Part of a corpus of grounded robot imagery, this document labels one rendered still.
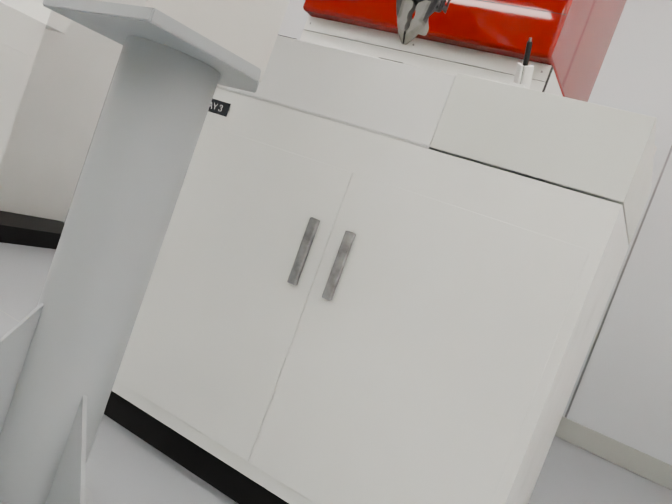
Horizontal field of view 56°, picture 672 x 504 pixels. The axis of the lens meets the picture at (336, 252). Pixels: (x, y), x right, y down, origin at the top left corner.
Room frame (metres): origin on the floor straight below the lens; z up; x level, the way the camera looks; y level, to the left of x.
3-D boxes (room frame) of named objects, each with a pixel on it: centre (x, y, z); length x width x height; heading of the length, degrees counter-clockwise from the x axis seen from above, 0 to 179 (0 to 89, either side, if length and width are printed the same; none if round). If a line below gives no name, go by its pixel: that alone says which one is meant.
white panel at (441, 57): (1.93, -0.02, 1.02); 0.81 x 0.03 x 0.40; 64
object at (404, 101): (1.35, 0.13, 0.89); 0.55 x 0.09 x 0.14; 64
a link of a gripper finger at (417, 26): (1.30, -0.01, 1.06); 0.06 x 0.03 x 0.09; 154
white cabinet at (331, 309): (1.52, -0.11, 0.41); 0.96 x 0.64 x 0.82; 64
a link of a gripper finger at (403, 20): (1.32, 0.02, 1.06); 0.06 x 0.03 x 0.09; 154
